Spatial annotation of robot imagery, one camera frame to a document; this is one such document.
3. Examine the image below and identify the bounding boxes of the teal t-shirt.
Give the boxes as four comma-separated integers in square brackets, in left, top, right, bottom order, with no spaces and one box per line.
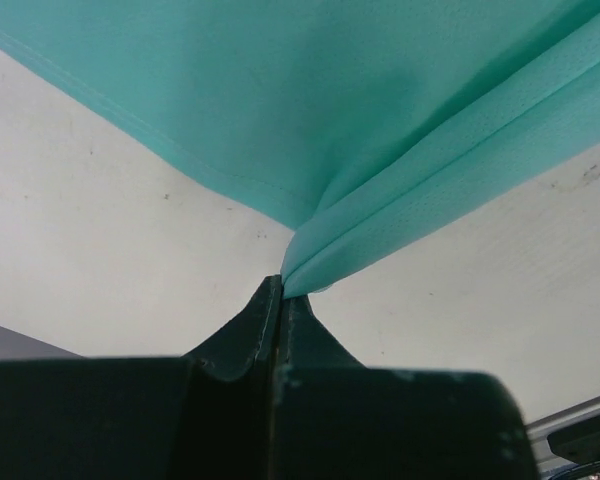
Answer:
[0,1,600,297]

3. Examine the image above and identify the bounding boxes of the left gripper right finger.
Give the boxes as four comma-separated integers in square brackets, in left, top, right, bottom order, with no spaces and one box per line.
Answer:
[278,296,365,369]

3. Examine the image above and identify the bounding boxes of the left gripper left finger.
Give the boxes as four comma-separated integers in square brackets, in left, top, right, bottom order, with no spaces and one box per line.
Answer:
[184,275,283,382]

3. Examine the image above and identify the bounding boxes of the aluminium table frame rail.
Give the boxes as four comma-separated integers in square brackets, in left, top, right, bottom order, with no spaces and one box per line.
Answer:
[527,396,600,479]

